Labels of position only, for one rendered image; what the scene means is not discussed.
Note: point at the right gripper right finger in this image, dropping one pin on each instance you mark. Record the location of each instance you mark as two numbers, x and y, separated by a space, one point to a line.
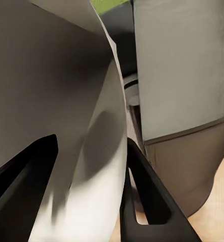
166 221

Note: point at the coffee maker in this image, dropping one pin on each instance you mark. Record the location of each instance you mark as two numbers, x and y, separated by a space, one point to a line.
171 56

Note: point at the paper coffee filter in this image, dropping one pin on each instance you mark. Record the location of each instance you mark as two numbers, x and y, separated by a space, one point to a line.
59 74

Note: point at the countertop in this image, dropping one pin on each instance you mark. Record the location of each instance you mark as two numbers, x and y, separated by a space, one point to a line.
208 222

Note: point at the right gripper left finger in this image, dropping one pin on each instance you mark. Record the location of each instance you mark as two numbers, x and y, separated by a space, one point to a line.
23 181

